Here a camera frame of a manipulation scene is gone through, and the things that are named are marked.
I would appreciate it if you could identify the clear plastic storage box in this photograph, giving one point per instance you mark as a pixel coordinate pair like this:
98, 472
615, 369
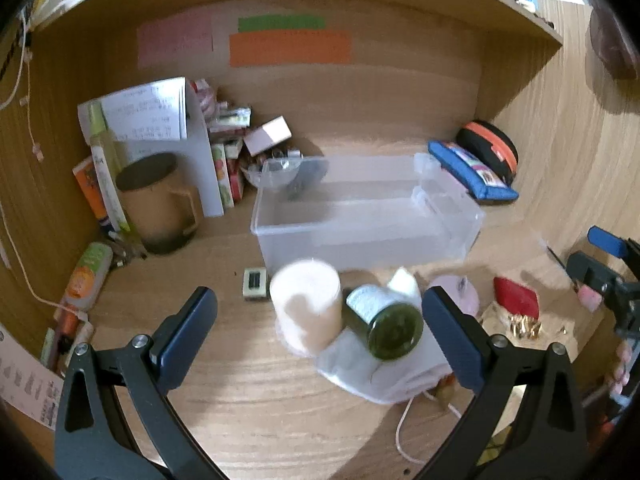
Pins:
360, 230

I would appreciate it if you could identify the orange booklet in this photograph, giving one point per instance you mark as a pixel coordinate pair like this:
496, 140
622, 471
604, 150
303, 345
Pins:
86, 180

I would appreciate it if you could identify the green white booklet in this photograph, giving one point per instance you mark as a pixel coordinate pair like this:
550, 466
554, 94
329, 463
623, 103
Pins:
102, 160

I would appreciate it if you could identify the orange paper note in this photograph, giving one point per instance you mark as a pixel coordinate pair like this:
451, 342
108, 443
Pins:
290, 47

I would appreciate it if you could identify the white red tube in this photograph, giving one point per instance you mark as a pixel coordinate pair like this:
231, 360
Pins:
67, 337

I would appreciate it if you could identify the thin black pen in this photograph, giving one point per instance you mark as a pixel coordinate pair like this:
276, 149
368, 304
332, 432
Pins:
556, 256

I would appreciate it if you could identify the white cloth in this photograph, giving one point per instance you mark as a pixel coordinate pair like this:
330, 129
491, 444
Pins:
360, 372

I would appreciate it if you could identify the pink round case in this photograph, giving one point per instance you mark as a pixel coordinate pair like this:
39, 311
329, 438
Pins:
452, 291

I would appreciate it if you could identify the red pouch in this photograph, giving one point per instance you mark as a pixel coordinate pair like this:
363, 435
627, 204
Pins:
517, 297

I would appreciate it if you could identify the pink paper note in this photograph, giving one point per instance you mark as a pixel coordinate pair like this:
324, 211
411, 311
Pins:
175, 35

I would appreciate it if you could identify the blue patchwork pencil case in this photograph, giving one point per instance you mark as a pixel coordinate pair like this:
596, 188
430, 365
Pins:
472, 170

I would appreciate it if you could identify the long printed paper slip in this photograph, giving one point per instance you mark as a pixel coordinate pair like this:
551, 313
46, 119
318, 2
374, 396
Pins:
30, 385

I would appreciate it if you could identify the black orange zip case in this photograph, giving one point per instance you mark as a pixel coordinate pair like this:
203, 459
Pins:
492, 145

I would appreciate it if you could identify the black binder clips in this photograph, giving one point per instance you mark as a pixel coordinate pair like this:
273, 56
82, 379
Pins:
125, 252

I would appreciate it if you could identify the white printed receipt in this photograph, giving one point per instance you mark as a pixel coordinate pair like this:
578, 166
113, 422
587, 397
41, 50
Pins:
145, 110

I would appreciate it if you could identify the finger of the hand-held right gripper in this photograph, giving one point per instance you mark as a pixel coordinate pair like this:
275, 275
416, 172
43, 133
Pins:
606, 241
590, 269

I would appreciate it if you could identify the wooden desktop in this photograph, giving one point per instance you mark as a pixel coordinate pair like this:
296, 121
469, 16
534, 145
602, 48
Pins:
250, 410

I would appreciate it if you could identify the small white cardboard box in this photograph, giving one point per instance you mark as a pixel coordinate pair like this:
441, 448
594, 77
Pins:
267, 135

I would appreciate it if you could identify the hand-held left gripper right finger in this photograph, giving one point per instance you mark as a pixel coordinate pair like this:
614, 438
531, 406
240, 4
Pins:
450, 342

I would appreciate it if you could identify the glass bowl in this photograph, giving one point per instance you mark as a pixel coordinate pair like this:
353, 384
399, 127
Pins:
260, 172

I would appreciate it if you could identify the cream cylindrical cup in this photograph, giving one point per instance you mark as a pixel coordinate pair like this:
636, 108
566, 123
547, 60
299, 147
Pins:
305, 305

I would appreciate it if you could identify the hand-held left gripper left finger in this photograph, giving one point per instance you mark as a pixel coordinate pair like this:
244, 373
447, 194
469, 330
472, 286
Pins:
192, 330

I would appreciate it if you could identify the green paper note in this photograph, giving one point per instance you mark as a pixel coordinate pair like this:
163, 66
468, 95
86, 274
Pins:
280, 22

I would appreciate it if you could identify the person's right hand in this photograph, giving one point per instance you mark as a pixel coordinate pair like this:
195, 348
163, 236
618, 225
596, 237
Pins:
622, 367

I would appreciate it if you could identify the green glass jar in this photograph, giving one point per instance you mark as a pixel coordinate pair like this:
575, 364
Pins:
395, 330

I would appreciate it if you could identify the stack of books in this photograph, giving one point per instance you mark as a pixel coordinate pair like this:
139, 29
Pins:
227, 175

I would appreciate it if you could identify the dark red bag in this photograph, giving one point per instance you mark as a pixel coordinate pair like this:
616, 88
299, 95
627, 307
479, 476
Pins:
612, 45

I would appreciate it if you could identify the brown mug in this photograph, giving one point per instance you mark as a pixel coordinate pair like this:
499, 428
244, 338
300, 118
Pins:
157, 205

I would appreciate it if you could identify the stack of snack packets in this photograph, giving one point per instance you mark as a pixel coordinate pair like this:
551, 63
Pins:
220, 110

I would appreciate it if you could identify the small white black box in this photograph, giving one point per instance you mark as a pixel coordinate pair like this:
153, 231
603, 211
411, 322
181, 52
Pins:
254, 284

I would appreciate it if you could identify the orange green tube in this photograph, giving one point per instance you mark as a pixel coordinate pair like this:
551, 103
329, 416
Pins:
87, 275

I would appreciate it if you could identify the gold paper clips pile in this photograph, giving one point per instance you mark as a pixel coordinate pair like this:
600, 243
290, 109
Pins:
525, 328

